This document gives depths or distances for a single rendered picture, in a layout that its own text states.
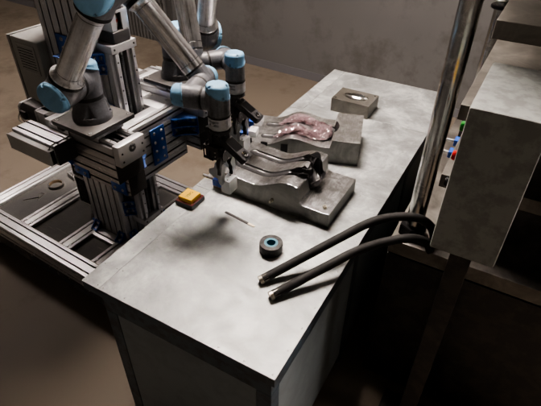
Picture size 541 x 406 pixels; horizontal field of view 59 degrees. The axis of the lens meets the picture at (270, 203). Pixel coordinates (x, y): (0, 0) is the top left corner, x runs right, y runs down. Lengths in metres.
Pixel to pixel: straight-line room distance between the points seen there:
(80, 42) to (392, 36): 3.20
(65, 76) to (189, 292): 0.82
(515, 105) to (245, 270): 0.91
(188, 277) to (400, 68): 3.32
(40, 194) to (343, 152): 1.88
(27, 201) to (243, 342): 2.02
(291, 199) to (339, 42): 3.06
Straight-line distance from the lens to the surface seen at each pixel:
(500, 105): 1.14
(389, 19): 4.41
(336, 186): 1.84
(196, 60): 1.67
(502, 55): 2.01
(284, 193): 1.73
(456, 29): 1.43
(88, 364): 2.44
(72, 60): 1.71
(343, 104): 2.47
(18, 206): 3.11
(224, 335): 1.40
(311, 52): 4.81
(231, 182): 1.68
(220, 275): 1.55
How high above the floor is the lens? 1.92
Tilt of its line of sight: 38 degrees down
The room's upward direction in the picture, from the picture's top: 1 degrees clockwise
